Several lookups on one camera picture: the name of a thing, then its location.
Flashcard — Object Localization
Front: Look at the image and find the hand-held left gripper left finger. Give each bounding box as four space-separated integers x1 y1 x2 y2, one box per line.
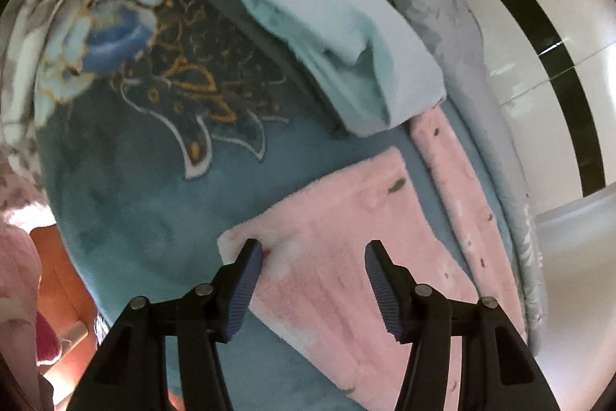
67 238 264 411

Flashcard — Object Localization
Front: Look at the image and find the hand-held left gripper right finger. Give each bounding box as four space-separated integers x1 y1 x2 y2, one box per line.
364 240 561 411

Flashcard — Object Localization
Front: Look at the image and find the pink towel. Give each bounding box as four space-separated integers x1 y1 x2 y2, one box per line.
218 107 530 411

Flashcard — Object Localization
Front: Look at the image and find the blue floral blanket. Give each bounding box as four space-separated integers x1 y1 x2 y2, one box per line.
33 0 523 411

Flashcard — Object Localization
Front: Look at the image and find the pink floral cloth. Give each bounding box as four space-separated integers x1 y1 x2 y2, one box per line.
0 156 61 411

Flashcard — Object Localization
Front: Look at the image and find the grey daisy print quilt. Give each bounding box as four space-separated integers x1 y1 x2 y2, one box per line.
358 0 549 354

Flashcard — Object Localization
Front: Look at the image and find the light blue folded garment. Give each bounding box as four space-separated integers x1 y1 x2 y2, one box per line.
220 0 446 137

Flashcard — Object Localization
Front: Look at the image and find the dark grey folded garment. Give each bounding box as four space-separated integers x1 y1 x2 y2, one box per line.
199 0 350 139

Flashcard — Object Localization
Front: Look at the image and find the grey white floral bedding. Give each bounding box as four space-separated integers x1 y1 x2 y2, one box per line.
0 0 78 181

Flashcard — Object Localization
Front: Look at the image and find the wooden bed frame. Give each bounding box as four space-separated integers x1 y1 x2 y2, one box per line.
29 223 104 393

